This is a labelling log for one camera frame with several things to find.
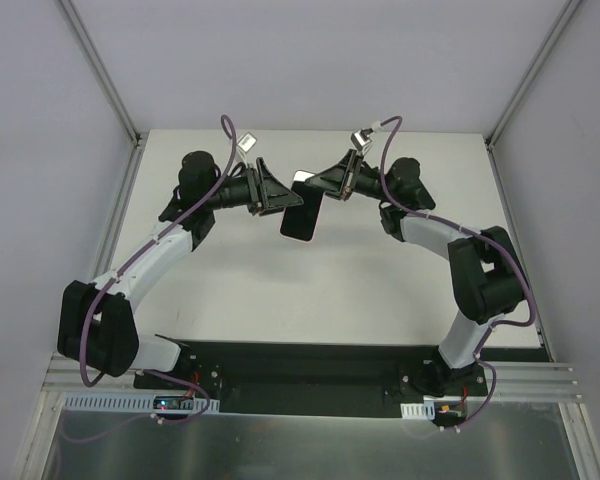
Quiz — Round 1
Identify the black smartphone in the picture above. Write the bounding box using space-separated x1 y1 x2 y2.
279 170 325 241

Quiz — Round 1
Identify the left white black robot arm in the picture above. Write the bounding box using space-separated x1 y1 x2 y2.
57 151 303 389

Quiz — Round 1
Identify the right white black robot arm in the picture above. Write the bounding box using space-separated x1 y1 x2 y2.
305 150 525 397

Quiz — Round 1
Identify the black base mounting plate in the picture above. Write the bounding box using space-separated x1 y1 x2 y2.
133 340 488 418

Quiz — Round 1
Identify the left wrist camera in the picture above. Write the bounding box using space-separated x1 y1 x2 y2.
237 132 257 154

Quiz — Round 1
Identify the left aluminium frame post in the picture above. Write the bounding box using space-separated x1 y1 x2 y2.
54 0 143 145

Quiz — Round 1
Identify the aluminium frame post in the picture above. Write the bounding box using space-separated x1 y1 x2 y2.
485 0 586 152
54 0 143 145

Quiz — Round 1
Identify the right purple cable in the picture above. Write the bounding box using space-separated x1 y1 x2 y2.
369 115 539 437

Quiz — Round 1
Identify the right white cable duct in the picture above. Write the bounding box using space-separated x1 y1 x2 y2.
400 401 436 421

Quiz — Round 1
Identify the white cable duct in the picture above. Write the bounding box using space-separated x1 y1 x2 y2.
400 401 436 421
64 393 220 415

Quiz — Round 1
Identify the right aluminium frame post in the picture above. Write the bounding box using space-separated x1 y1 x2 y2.
485 0 586 152

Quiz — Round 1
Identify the left white cable duct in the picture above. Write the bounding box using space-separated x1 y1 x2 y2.
64 393 220 415

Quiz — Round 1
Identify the front aluminium rail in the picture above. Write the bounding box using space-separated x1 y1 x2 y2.
42 349 581 401

